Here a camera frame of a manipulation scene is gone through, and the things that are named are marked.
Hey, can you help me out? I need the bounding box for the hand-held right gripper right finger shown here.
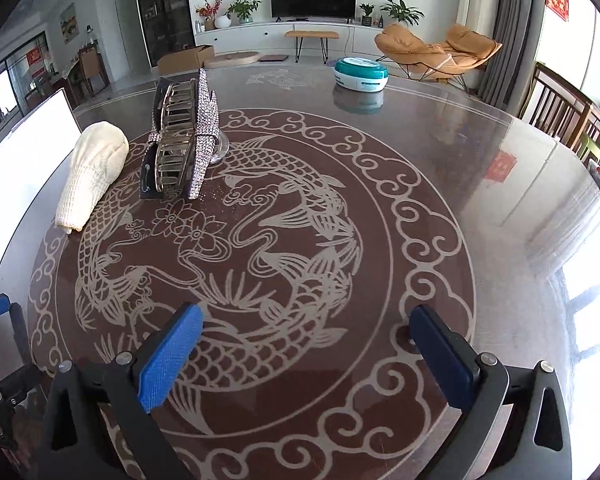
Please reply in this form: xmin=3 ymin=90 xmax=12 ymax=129
xmin=409 ymin=304 xmax=573 ymax=480

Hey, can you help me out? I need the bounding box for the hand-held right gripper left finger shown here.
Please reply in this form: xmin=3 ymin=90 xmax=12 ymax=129
xmin=35 ymin=302 xmax=205 ymax=480

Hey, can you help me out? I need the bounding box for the cream knitted glove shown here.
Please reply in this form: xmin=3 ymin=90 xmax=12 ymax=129
xmin=55 ymin=121 xmax=130 ymax=234

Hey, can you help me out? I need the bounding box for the black silver claw clip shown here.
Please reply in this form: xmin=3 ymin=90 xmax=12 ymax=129
xmin=139 ymin=78 xmax=201 ymax=201

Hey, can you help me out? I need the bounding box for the rhinestone bow hair clip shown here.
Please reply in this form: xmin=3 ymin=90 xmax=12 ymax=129
xmin=147 ymin=67 xmax=222 ymax=200

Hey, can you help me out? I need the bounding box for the green stool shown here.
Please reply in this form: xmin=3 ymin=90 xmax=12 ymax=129
xmin=577 ymin=132 xmax=600 ymax=161

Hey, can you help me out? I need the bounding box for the wooden slatted chair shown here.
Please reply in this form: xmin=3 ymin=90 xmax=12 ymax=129
xmin=520 ymin=61 xmax=593 ymax=143

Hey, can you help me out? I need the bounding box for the teal round box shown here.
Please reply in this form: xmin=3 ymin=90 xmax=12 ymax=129
xmin=333 ymin=56 xmax=392 ymax=93

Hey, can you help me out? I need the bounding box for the cardboard box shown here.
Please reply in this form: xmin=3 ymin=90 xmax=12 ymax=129
xmin=157 ymin=44 xmax=215 ymax=76

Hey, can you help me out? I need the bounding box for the round floor cushion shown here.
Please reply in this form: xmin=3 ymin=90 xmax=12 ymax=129
xmin=204 ymin=51 xmax=261 ymax=67

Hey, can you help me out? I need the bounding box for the orange lounge chair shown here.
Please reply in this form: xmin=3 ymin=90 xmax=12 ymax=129
xmin=374 ymin=23 xmax=503 ymax=83

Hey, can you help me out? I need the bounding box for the white television cabinet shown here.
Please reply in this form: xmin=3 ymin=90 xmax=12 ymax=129
xmin=194 ymin=20 xmax=396 ymax=56

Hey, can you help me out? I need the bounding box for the grey curtain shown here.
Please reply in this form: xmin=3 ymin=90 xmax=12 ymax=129
xmin=477 ymin=0 xmax=548 ymax=108

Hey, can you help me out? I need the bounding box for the dark display cabinet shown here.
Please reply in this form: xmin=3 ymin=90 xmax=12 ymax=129
xmin=132 ymin=0 xmax=196 ymax=68

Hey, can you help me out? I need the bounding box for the red flower plant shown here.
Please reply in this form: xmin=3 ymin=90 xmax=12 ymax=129
xmin=195 ymin=0 xmax=223 ymax=31

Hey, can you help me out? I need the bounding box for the wooden bench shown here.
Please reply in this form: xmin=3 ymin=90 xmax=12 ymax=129
xmin=285 ymin=30 xmax=340 ymax=63

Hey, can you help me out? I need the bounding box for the large leafy potted plant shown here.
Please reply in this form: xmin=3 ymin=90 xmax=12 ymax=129
xmin=380 ymin=0 xmax=425 ymax=27

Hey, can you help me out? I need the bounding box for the bushy green potted plant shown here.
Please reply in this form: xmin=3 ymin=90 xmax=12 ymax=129
xmin=226 ymin=0 xmax=262 ymax=24

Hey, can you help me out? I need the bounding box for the clear plastic ring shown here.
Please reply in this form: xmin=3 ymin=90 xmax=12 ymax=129
xmin=207 ymin=129 xmax=231 ymax=165

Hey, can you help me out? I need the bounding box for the framed wall picture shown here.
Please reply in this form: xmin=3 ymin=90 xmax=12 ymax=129
xmin=60 ymin=3 xmax=77 ymax=43

